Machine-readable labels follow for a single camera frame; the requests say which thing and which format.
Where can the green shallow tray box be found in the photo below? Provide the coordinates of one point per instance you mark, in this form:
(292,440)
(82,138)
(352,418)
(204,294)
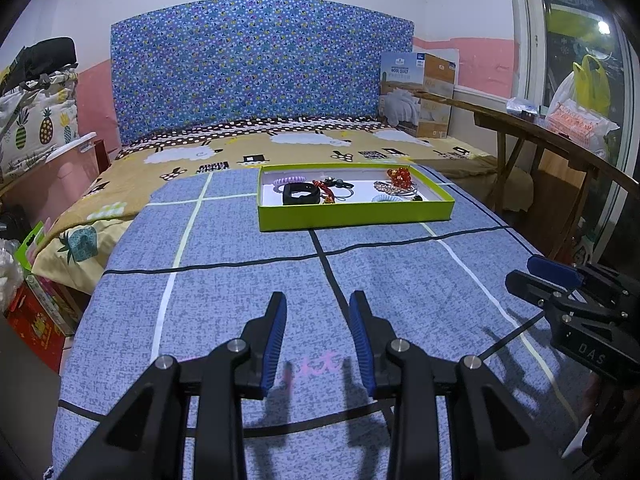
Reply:
(351,195)

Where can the red bead silver bangles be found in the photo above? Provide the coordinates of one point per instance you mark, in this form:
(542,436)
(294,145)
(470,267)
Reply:
(400,181)

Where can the pineapple print storage bag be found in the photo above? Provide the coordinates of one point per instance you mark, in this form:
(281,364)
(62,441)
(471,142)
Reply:
(37,117)

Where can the blue grey grid blanket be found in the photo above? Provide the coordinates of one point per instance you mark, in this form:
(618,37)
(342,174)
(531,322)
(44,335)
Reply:
(194,267)

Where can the yellow sheep print bedsheet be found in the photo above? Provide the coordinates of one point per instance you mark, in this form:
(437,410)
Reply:
(75,251)

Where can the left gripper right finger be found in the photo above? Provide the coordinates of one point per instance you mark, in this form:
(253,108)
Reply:
(371,335)

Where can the pink storage bin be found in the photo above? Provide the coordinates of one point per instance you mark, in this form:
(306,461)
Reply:
(49,189)

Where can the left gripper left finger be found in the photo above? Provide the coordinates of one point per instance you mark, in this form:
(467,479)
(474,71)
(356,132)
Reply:
(264,338)

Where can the cardboard bedding box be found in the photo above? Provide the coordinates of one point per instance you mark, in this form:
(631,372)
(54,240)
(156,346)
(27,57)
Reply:
(404,77)

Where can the person right hand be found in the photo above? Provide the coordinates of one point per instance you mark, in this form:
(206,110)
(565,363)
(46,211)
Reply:
(613,427)

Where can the black wrist band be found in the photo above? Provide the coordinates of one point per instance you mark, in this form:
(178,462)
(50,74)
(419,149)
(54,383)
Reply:
(300,193)

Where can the yellow plastic bag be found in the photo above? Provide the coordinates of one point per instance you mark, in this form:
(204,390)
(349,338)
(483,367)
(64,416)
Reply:
(592,89)

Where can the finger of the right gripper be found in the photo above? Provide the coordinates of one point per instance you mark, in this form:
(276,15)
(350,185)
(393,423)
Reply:
(539,293)
(554,272)

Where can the blue patterned headboard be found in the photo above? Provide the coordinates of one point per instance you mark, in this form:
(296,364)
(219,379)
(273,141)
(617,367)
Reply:
(212,62)

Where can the red gift box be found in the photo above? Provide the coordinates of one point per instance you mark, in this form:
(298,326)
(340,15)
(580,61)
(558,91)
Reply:
(34,326)

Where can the green paper bag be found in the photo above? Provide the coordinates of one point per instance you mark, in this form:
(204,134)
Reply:
(26,253)

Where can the white pink plastic bag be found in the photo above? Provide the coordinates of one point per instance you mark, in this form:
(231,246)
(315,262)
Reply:
(584,127)

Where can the black bag on top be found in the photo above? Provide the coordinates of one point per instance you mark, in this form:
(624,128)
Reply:
(46,57)

